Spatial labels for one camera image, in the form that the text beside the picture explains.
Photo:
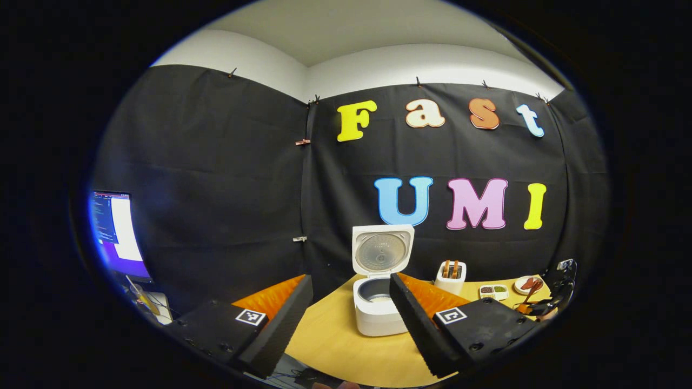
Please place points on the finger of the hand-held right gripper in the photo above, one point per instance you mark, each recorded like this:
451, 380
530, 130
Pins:
532, 309

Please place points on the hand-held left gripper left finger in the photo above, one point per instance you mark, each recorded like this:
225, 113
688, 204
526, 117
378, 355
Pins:
281, 329

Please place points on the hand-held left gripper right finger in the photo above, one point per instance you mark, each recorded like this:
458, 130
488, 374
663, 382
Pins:
419, 329

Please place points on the brown wooden spoon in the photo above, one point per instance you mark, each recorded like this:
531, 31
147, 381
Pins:
531, 294

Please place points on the white rice cooker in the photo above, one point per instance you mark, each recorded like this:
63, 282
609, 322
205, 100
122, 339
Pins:
373, 319

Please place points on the white round plate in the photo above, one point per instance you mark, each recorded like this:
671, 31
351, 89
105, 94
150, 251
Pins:
517, 287

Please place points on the white divided grain dish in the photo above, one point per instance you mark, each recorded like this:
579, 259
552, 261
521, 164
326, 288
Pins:
494, 296

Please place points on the white toaster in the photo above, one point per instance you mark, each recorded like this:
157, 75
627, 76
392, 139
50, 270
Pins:
448, 287

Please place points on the toasted bread slice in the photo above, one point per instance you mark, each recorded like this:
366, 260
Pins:
446, 269
455, 269

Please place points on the black backdrop cloth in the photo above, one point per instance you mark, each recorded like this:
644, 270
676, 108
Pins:
216, 162

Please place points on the computer monitor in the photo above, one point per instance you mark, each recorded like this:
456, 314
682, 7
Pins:
121, 232

